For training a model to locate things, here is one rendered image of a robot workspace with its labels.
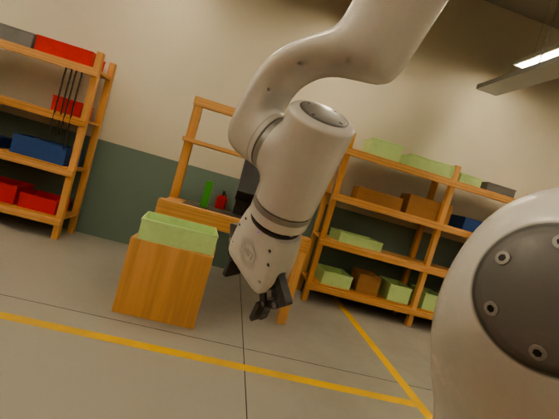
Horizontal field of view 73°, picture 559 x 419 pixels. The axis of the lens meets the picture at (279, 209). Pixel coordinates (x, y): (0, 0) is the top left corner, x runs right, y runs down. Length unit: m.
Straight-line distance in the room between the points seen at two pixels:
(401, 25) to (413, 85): 5.47
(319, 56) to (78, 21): 5.48
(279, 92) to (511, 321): 0.38
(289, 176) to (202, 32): 5.12
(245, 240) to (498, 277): 0.40
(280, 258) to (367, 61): 0.26
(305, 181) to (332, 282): 4.60
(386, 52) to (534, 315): 0.31
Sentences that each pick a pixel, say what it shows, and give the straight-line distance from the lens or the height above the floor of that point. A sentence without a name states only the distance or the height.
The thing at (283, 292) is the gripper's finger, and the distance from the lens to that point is 0.54.
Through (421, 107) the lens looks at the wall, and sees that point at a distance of 5.91.
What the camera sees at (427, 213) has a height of 1.51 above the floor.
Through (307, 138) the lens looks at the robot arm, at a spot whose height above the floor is 1.39.
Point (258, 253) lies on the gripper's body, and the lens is 0.53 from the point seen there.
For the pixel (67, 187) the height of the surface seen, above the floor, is 0.63.
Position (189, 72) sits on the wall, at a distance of 5.40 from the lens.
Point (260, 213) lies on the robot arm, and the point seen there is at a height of 1.29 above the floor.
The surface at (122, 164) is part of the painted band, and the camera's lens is 5.41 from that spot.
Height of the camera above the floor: 1.33
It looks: 4 degrees down
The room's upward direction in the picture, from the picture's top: 16 degrees clockwise
